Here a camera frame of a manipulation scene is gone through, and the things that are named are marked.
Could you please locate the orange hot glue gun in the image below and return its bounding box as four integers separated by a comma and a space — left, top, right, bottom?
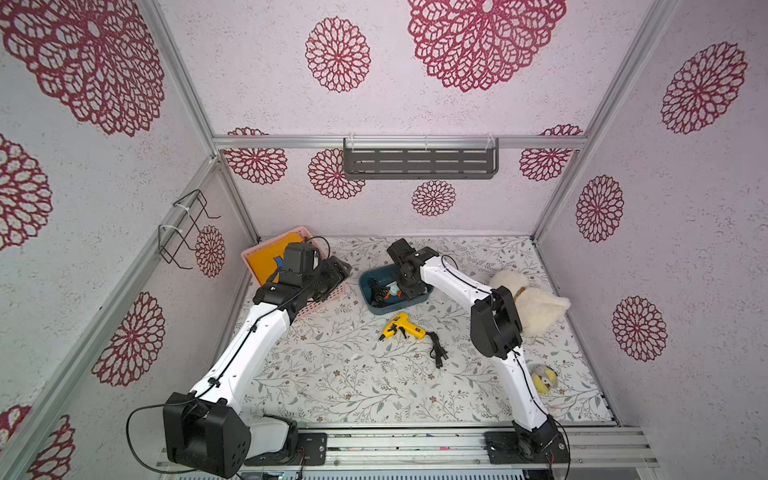
384, 283, 402, 300

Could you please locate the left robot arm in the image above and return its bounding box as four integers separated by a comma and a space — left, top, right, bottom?
158, 242, 352, 479

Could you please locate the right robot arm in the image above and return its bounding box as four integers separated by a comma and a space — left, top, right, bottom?
387, 238, 572, 465

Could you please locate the teal plastic storage box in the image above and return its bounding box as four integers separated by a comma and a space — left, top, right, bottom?
358, 264, 433, 316

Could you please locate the yellow hot glue gun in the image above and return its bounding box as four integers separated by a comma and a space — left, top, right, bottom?
378, 312, 427, 341

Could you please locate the yellow cartoon cloth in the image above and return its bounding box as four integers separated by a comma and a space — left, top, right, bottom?
243, 240, 288, 285

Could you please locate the pink perforated basket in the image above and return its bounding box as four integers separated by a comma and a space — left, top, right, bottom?
241, 227, 351, 321

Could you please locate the white plush dog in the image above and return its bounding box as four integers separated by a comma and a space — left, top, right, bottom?
490, 270, 571, 337

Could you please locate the grey wall shelf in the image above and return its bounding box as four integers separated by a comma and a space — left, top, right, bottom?
342, 137, 499, 180

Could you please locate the black wire wall rack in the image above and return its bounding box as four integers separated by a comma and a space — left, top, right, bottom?
156, 189, 220, 270

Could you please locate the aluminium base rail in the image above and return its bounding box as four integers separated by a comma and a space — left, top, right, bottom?
298, 424, 659, 473

